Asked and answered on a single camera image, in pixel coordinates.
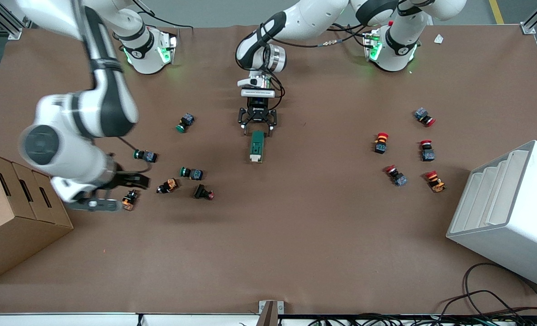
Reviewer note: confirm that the black button orange body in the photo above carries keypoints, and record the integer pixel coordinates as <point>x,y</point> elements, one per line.
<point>130,200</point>
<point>168,186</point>

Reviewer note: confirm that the black switch red knob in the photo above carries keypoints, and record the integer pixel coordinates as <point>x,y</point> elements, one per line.
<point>203,192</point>

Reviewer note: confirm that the green load switch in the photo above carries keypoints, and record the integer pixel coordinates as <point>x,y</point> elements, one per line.
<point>257,147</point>

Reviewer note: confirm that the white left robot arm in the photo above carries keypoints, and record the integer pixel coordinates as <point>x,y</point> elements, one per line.
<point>313,18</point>

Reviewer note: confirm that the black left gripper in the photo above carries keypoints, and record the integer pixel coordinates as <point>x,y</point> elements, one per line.
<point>257,110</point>

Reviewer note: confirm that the red button grey body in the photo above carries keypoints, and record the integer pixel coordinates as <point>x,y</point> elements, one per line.
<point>427,151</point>
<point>424,116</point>
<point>396,175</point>

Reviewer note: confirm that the green button grey body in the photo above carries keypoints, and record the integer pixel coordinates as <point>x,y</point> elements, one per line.
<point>192,173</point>
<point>185,122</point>
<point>146,156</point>

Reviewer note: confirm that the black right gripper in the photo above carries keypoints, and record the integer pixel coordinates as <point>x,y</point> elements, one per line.
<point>122,179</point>

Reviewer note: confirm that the brown cardboard box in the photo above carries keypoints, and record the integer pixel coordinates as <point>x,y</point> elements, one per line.
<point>15,217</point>

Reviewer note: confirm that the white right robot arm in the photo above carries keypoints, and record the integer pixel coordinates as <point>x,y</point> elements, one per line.
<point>105,104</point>

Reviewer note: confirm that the metal table edge bracket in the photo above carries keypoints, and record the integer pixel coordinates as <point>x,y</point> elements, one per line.
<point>270,312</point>

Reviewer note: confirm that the white slotted storage rack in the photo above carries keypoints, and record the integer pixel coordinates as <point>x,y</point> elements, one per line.
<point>508,213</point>

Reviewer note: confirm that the white paper scrap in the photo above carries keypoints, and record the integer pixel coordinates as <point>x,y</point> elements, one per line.
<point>439,39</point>

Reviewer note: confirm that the red button orange body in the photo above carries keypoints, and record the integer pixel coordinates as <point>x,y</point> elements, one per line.
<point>434,181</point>

